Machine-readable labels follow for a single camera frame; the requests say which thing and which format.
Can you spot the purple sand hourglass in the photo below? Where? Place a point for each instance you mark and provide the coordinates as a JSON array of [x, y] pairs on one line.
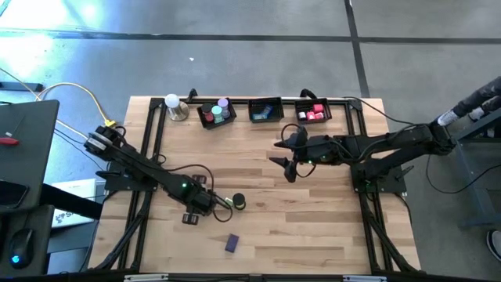
[[222, 103]]

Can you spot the white USB wall charger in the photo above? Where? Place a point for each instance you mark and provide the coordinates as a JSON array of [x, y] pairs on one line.
[[301, 115]]

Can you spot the grey-blue metal cart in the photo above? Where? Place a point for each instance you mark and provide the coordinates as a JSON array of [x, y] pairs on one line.
[[462, 176]]

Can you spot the green and white wall charger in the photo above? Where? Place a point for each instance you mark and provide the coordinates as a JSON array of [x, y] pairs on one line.
[[229, 202]]

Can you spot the black desk support bar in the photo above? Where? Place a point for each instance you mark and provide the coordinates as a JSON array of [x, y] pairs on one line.
[[70, 201]]

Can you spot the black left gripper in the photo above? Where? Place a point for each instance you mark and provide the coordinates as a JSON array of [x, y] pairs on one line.
[[195, 200]]

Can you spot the teal rectangular digital thermometer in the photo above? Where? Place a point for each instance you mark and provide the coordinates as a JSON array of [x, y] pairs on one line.
[[258, 116]]

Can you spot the green sand black-capped hourglass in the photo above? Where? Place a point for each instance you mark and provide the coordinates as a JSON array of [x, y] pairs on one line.
[[238, 199]]

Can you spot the dark grey desk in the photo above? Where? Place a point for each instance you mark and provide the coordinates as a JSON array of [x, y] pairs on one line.
[[31, 156]]

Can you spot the person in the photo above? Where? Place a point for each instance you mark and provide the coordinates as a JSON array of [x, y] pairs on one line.
[[477, 98]]

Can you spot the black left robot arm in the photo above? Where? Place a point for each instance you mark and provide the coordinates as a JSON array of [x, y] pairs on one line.
[[148, 172]]

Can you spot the blue rectangular digital thermometer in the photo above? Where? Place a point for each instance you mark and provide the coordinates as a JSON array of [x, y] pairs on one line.
[[267, 110]]

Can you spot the black desk surface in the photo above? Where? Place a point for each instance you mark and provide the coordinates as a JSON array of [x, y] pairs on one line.
[[43, 235]]

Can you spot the black phone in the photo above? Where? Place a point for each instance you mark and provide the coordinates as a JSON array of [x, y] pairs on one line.
[[11, 194]]

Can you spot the indigo rectangular plastic case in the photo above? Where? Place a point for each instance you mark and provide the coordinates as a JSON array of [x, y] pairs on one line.
[[231, 243]]

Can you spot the black slotted plastic basket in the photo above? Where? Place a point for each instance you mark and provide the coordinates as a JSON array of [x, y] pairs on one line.
[[277, 105], [328, 117], [232, 116]]

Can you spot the teal sand hourglass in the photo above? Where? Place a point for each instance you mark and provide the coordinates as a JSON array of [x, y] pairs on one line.
[[217, 113]]

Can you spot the red and white wall charger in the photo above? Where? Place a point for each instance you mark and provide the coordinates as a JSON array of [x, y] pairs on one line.
[[319, 116]]

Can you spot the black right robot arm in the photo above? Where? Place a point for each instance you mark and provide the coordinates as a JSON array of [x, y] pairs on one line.
[[391, 143]]

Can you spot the white globe brass lamp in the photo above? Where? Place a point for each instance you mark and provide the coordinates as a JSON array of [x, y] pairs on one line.
[[172, 100]]

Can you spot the white printed box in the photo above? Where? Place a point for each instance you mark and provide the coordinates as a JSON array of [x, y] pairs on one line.
[[78, 187]]

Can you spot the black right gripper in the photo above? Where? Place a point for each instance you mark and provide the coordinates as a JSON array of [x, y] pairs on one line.
[[319, 150]]

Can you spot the black floor bar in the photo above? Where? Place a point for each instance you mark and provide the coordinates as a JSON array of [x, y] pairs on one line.
[[19, 87]]

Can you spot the silver metal bracket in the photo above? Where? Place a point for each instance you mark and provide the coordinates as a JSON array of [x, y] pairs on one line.
[[364, 279], [145, 278]]

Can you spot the red sand black-capped hourglass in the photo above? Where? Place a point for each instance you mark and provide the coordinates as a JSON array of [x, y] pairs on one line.
[[208, 116]]

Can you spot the black computer mouse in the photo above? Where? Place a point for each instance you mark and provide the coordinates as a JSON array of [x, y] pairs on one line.
[[19, 246]]

